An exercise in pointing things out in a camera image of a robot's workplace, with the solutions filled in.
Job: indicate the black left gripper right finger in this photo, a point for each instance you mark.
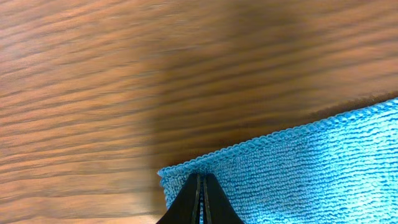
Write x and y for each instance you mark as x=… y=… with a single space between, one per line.
x=216 y=206

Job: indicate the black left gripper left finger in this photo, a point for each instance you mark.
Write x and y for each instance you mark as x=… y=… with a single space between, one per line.
x=185 y=209

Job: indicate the blue microfibre cloth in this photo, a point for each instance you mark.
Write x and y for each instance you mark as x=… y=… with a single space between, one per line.
x=342 y=169

